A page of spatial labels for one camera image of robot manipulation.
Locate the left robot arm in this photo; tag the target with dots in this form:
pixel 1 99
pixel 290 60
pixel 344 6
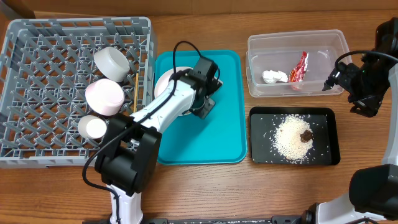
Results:
pixel 127 158

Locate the small pink plate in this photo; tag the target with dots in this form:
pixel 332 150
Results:
pixel 105 97

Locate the grey round bowl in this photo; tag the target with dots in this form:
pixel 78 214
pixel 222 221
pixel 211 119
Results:
pixel 112 64

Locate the large white round plate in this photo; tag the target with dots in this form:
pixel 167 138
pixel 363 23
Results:
pixel 163 82

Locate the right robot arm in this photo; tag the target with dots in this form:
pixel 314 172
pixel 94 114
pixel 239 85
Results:
pixel 372 195

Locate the red snack wrapper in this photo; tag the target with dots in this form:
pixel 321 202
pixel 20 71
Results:
pixel 298 72

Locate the white plastic cup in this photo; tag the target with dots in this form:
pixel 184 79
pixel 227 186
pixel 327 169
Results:
pixel 91 127

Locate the clear plastic wrap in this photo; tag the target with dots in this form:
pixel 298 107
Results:
pixel 270 76

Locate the white rice pile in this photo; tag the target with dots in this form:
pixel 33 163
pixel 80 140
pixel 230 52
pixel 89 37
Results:
pixel 281 142

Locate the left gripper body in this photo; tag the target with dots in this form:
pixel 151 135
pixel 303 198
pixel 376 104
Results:
pixel 204 108

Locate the brown food scrap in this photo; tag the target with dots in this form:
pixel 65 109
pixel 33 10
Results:
pixel 306 136

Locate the wooden chopstick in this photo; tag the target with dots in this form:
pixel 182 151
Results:
pixel 136 92

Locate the teal plastic serving tray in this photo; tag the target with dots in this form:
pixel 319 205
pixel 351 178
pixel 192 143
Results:
pixel 220 138

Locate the clear plastic waste bin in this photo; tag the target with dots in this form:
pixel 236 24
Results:
pixel 282 52

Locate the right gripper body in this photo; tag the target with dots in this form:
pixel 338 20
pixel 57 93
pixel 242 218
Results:
pixel 341 74

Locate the black plastic tray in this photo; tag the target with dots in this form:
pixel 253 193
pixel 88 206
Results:
pixel 256 126

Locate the grey plastic dish rack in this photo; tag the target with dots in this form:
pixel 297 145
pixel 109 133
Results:
pixel 46 65

